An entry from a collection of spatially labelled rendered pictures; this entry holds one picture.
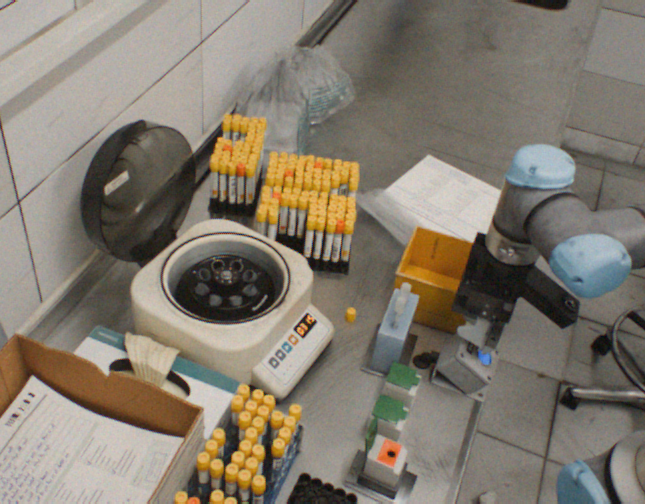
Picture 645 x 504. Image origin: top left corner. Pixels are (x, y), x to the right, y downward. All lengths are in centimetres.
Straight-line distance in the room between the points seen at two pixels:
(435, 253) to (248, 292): 37
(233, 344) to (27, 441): 29
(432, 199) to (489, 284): 49
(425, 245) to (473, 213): 21
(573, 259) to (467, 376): 37
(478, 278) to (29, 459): 64
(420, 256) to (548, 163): 48
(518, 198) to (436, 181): 65
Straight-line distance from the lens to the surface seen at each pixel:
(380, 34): 213
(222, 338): 110
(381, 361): 120
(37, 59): 101
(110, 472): 105
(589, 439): 242
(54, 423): 110
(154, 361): 111
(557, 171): 95
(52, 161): 115
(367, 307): 132
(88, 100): 119
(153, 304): 115
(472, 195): 158
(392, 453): 107
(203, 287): 119
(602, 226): 93
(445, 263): 138
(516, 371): 248
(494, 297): 108
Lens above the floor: 183
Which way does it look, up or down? 43 degrees down
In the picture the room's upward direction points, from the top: 7 degrees clockwise
